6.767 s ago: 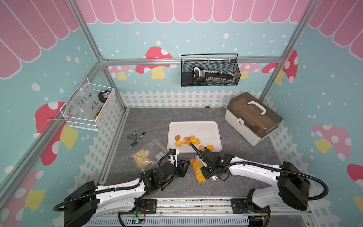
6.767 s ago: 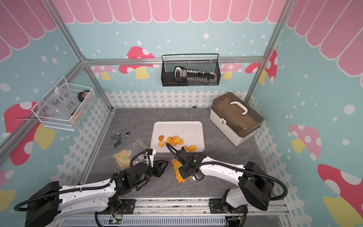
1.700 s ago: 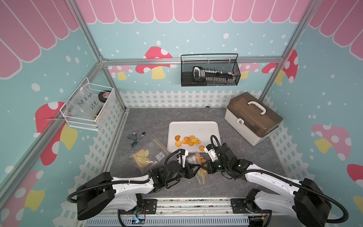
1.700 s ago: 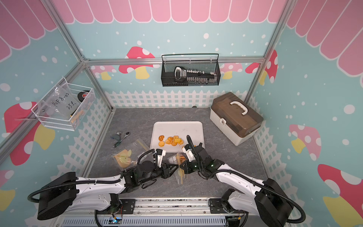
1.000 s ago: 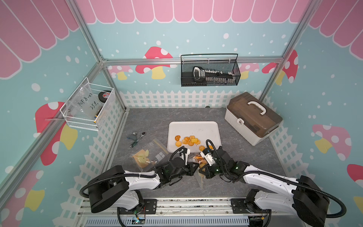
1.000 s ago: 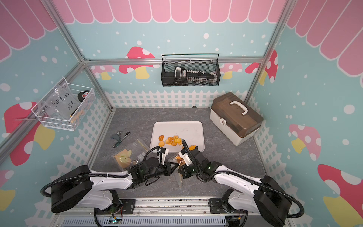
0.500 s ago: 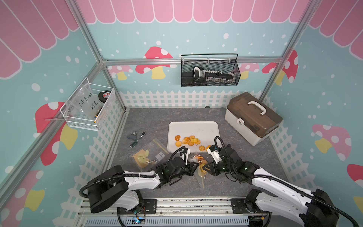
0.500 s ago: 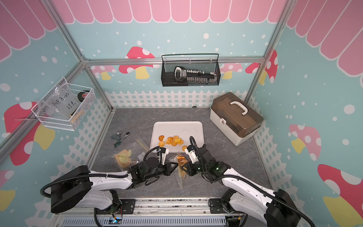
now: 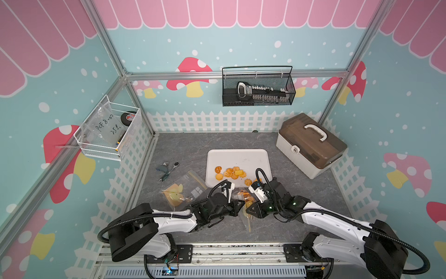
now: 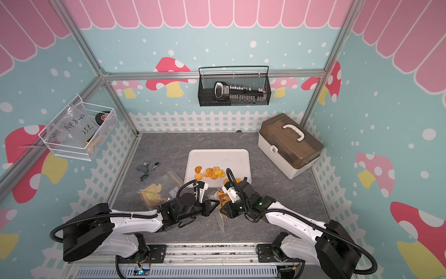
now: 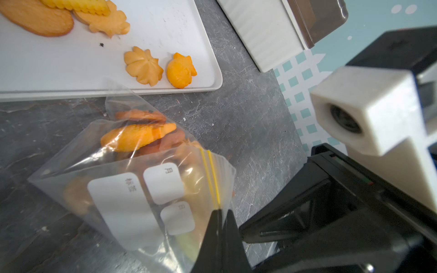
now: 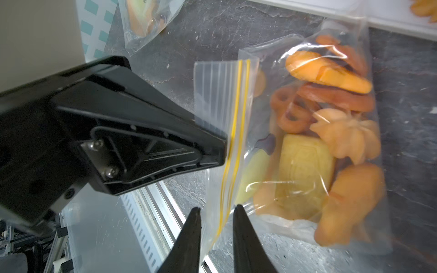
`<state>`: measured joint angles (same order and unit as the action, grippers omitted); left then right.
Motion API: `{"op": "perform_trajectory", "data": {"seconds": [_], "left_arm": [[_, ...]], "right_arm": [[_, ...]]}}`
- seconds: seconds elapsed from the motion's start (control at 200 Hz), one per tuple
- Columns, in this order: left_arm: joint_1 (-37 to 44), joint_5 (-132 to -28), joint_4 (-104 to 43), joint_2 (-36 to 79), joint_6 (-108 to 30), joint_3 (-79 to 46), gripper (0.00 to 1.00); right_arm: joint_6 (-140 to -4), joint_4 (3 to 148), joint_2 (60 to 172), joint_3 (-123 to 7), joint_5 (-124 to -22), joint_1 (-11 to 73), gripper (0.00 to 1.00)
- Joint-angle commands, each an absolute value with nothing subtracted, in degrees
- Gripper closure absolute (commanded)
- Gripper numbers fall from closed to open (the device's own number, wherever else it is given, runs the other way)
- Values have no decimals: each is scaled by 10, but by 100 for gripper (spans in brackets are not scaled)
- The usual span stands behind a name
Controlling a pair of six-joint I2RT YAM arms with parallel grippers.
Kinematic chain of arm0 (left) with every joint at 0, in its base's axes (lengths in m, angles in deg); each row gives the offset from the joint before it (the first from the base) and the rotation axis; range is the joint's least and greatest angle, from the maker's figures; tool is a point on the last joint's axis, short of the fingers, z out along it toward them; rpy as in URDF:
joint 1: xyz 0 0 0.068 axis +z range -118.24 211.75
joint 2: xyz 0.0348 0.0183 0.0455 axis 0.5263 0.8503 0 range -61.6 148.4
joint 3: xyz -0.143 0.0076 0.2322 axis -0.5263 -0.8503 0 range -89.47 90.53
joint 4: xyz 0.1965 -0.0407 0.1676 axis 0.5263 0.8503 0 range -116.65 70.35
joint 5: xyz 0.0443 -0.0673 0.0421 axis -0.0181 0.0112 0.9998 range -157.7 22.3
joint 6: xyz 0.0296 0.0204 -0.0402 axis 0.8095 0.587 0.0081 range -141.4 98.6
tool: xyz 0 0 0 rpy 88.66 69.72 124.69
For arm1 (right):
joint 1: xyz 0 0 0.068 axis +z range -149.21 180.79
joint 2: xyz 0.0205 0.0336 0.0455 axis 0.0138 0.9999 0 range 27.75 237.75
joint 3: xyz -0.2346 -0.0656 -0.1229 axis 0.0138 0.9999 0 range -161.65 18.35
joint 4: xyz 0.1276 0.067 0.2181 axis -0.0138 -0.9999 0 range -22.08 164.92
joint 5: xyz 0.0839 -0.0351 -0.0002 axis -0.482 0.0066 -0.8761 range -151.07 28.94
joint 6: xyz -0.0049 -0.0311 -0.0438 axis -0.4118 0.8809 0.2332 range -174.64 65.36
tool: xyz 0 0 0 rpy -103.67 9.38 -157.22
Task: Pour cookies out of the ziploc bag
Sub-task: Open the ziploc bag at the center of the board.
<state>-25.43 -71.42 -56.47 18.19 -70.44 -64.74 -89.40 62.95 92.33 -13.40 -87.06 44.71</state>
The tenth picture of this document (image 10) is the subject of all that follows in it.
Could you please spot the green handled tool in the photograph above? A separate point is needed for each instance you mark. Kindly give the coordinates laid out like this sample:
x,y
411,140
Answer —
x,y
146,168

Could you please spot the ridged round cookie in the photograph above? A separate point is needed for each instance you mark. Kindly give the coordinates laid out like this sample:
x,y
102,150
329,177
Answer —
x,y
208,172

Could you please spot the socket set in basket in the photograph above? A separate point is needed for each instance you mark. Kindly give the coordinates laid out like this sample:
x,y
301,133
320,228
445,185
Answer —
x,y
239,95

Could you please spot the round orange cookie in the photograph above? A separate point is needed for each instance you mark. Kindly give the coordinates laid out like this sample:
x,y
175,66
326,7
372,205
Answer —
x,y
198,176

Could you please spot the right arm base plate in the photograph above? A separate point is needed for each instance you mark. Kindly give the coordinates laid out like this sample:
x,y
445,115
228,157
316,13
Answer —
x,y
267,253

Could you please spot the white plastic tray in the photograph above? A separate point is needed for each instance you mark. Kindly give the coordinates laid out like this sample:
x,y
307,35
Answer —
x,y
219,159

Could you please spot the black tape roll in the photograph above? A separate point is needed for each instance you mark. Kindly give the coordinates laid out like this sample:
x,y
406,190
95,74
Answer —
x,y
101,117

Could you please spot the black wire mesh basket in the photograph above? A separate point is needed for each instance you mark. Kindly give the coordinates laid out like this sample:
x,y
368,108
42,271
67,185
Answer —
x,y
254,77

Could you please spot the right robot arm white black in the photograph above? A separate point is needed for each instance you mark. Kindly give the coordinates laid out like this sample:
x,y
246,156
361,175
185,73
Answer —
x,y
327,245

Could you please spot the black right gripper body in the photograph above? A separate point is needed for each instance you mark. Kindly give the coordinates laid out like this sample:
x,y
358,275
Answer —
x,y
235,209

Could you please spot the white wire basket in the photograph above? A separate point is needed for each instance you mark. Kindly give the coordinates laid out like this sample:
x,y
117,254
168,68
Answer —
x,y
48,134

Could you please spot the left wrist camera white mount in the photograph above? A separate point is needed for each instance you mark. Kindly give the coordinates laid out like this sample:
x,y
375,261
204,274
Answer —
x,y
201,188

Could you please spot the clear ziploc bag of cookies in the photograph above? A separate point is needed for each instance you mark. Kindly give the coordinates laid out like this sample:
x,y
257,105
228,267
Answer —
x,y
158,190

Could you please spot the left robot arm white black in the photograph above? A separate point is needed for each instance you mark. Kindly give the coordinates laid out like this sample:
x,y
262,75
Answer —
x,y
103,231

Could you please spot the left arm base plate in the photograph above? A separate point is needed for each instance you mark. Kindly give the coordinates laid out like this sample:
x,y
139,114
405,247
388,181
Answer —
x,y
155,254

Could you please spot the labelled clear plastic bag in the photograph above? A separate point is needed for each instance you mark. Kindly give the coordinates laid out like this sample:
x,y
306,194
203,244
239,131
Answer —
x,y
75,126

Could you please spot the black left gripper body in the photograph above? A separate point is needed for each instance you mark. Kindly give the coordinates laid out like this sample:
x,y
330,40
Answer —
x,y
202,208

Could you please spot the ziploc bag with yellow snack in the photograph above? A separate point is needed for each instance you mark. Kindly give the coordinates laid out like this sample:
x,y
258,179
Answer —
x,y
221,198

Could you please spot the white box brown lid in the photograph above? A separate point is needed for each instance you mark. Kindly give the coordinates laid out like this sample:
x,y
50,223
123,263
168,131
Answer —
x,y
288,145

